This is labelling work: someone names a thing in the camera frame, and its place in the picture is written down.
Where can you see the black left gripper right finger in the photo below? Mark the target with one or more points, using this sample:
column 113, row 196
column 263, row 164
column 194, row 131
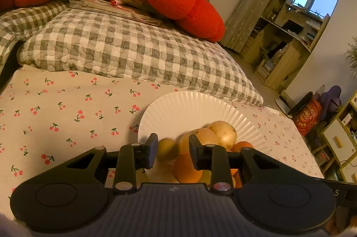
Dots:
column 215, row 159

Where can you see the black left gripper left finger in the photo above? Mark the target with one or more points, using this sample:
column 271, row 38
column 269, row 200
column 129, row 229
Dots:
column 131, row 158

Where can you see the large yellow-brown round fruit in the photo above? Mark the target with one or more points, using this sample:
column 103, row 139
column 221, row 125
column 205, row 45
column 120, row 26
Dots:
column 205, row 136

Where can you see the orange tomato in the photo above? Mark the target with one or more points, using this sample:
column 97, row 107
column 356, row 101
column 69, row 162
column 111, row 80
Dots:
column 237, row 182

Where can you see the small brown longan fruit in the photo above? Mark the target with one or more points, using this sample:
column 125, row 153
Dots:
column 167, row 150

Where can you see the orange tangerine on plate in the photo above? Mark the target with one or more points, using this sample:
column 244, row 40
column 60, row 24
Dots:
column 239, row 145

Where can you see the pale yellow round fruit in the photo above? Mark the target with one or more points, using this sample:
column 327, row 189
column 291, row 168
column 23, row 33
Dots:
column 225, row 132

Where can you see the white cabinet with drawers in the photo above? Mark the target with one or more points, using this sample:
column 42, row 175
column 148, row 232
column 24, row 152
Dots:
column 336, row 156

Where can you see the white fluted paper plate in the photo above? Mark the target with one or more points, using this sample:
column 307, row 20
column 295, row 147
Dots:
column 176, row 113

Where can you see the orange printed bag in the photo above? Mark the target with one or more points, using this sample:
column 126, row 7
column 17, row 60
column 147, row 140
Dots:
column 306, row 113

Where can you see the purple cloth item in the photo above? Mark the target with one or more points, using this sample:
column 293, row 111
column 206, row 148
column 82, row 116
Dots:
column 329, row 101

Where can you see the cherry print white cloth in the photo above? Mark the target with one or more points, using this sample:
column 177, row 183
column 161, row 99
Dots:
column 49, row 117

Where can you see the green houseplant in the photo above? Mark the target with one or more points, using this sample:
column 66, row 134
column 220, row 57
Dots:
column 351, row 57

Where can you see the wooden shelf unit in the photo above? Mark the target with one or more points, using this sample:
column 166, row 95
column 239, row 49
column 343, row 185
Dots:
column 281, row 41

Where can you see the grey white checkered quilt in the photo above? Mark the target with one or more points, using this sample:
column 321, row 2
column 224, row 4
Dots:
column 56, row 37

